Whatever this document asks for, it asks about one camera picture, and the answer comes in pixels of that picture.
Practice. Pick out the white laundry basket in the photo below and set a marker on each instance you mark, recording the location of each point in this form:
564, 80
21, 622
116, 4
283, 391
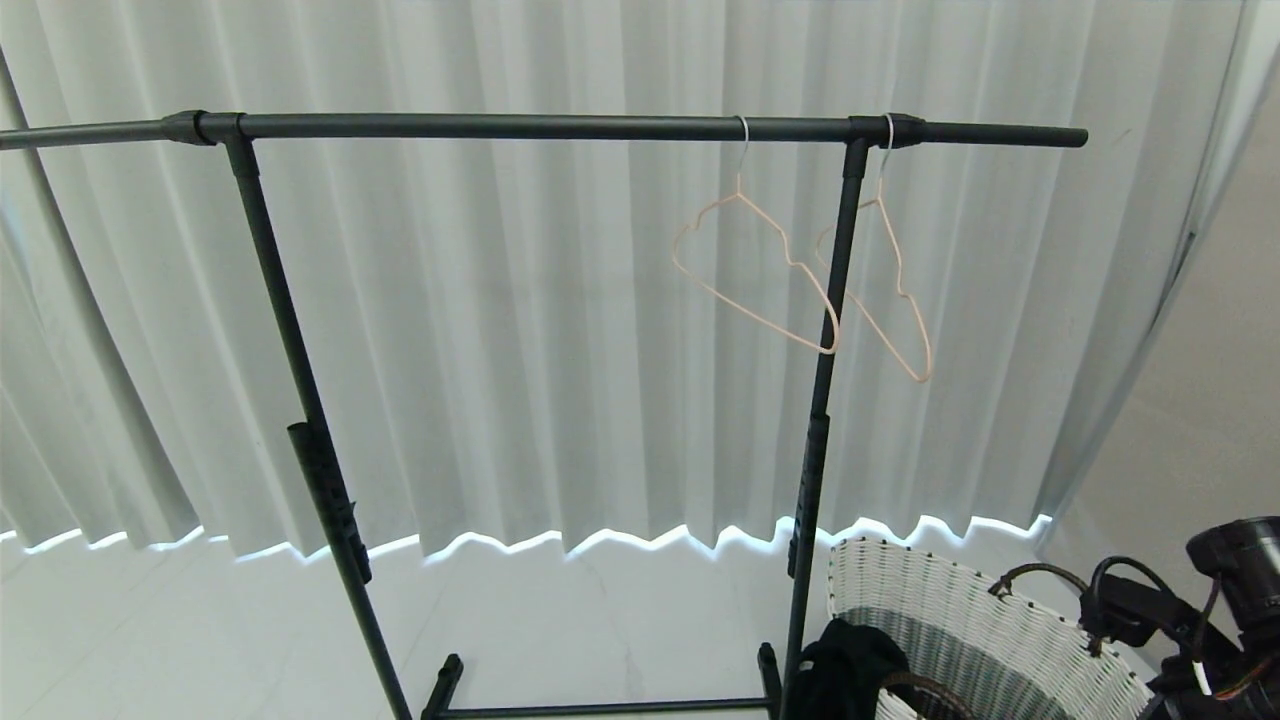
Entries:
950, 610

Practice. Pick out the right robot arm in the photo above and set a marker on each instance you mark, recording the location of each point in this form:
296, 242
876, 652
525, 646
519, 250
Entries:
1250, 570

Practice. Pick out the black garment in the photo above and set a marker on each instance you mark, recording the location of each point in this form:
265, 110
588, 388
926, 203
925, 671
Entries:
845, 665

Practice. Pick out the pink clothes hanger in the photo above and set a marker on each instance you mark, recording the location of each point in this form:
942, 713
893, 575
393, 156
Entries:
922, 370
714, 209

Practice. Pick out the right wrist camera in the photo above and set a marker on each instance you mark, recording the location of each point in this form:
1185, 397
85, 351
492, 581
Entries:
1135, 612

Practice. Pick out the black clothes rack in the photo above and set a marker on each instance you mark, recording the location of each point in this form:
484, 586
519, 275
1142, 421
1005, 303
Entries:
500, 127

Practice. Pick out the white curtain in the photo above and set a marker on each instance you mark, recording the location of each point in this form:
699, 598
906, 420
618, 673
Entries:
500, 300

